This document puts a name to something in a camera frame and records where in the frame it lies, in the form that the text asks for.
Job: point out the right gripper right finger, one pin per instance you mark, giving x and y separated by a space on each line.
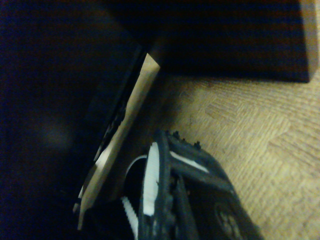
200 170

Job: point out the brown shoe rack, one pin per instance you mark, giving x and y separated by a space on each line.
225 50

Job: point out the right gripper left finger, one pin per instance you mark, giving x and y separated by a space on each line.
155 200

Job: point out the black shoe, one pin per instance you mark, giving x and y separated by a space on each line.
112 220

